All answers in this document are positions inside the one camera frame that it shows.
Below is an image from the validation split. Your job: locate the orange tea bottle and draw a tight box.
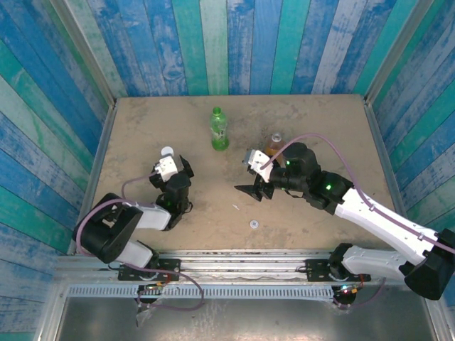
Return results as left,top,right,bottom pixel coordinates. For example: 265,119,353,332
264,132,287,159

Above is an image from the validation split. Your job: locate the green plastic bottle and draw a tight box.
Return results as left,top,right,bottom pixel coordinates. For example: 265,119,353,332
209,106,230,153

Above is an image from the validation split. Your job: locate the steel sheet panel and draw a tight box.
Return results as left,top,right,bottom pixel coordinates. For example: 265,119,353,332
53,296,440,341

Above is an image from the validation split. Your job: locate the aluminium mounting rail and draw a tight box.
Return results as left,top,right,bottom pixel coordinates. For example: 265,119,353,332
55,249,433,285

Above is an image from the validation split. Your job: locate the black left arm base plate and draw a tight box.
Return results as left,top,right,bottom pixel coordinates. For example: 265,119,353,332
117,258,181,282

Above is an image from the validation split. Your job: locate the aluminium table side rail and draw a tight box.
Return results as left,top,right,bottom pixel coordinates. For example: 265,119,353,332
66,101,119,256
362,95,408,221

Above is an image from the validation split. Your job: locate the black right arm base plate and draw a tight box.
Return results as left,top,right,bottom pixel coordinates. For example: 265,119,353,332
304,258,371,283

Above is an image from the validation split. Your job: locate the white slotted cable duct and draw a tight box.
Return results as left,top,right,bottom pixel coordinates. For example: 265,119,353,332
66,284,336,300

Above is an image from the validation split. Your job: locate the aluminium corner post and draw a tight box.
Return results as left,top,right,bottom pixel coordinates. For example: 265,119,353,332
49,0,119,109
363,0,437,107

